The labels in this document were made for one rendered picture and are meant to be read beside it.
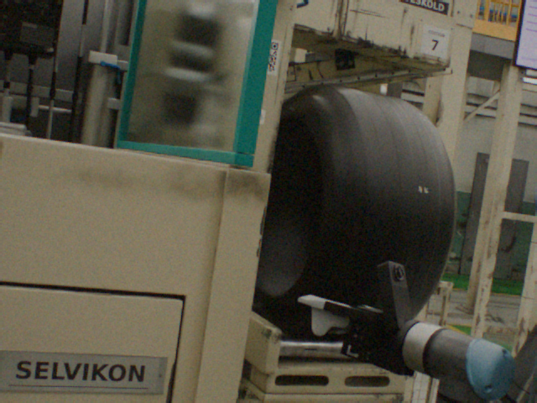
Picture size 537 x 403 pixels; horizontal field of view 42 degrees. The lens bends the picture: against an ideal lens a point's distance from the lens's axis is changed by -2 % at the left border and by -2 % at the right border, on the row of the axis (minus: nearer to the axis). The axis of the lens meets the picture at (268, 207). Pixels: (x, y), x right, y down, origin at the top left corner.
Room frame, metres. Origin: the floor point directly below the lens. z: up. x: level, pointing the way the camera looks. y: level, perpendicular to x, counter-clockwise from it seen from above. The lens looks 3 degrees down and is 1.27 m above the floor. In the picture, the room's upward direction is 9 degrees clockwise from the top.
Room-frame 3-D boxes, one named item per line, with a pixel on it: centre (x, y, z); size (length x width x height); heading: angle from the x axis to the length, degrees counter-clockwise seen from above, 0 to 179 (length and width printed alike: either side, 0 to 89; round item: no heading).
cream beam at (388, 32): (2.01, -0.13, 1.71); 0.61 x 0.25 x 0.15; 114
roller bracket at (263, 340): (1.61, 0.02, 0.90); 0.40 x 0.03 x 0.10; 24
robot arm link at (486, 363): (0.97, -0.31, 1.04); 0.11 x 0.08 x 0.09; 39
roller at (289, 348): (1.56, -0.20, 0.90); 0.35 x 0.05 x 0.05; 114
